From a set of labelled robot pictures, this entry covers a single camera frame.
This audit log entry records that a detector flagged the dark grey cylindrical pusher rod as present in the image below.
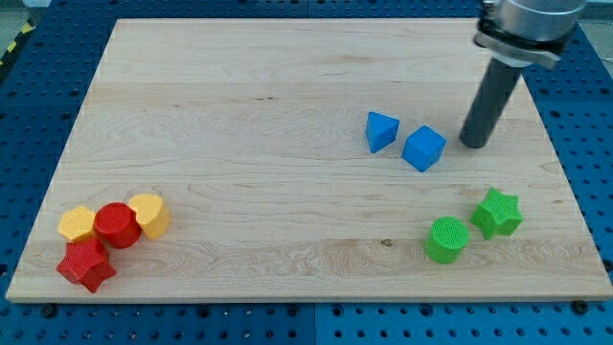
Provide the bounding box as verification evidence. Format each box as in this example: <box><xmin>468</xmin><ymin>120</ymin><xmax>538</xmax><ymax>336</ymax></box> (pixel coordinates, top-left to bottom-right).
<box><xmin>459</xmin><ymin>57</ymin><xmax>521</xmax><ymax>149</ymax></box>

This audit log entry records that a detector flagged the blue cube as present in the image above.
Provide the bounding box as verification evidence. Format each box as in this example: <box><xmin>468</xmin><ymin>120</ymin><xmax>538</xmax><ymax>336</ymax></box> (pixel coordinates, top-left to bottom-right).
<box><xmin>401</xmin><ymin>126</ymin><xmax>446</xmax><ymax>173</ymax></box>

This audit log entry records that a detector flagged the blue triangular prism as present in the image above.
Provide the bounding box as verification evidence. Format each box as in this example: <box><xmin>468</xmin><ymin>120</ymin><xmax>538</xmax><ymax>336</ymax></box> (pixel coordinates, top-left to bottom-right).
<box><xmin>365</xmin><ymin>111</ymin><xmax>400</xmax><ymax>153</ymax></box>

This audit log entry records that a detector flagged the green star block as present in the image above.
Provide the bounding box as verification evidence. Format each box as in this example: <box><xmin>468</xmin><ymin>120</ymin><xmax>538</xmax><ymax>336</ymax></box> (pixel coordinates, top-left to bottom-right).
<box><xmin>469</xmin><ymin>188</ymin><xmax>523</xmax><ymax>240</ymax></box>

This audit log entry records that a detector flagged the green cylinder block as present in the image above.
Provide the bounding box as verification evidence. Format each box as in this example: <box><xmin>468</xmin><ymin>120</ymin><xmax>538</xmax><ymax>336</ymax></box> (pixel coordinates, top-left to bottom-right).
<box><xmin>423</xmin><ymin>216</ymin><xmax>469</xmax><ymax>265</ymax></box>

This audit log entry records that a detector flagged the light wooden board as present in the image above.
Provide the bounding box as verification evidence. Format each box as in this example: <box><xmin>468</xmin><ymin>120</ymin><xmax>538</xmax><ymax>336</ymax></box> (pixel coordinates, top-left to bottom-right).
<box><xmin>7</xmin><ymin>18</ymin><xmax>612</xmax><ymax>304</ymax></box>

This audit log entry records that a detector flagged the yellow half-round block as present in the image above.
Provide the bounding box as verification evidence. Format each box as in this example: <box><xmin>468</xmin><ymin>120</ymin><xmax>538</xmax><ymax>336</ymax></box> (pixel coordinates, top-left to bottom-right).
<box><xmin>128</xmin><ymin>194</ymin><xmax>170</xmax><ymax>240</ymax></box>

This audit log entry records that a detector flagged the red cylinder block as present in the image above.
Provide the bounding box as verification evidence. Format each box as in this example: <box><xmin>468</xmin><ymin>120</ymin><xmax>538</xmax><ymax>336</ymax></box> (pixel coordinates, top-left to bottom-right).
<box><xmin>94</xmin><ymin>202</ymin><xmax>141</xmax><ymax>249</ymax></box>

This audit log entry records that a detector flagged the yellow hexagon block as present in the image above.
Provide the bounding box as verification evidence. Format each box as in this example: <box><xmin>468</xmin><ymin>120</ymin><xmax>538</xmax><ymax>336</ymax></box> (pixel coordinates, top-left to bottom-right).
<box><xmin>57</xmin><ymin>206</ymin><xmax>96</xmax><ymax>242</ymax></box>

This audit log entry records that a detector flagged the red star block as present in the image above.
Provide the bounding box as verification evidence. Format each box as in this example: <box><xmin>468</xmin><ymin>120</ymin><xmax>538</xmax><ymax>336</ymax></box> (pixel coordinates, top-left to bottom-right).
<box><xmin>57</xmin><ymin>238</ymin><xmax>117</xmax><ymax>293</ymax></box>

